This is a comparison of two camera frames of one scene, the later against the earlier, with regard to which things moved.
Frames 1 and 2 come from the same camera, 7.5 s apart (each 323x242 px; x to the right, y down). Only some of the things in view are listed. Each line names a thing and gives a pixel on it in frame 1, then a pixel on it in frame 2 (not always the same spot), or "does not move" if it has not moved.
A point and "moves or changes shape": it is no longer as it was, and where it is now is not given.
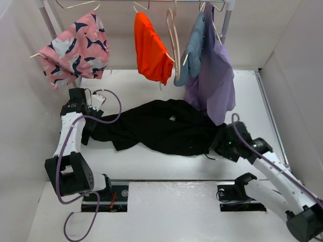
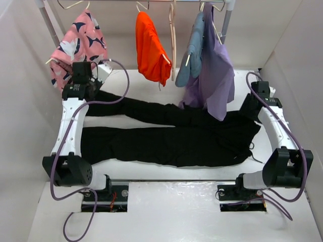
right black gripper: (223, 135) → (245, 108)
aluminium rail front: (175, 181) does not move
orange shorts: (153, 63) does not move
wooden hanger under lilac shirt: (213, 23) does not move
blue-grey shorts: (190, 58) does not move
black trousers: (163, 126) moves or changes shape
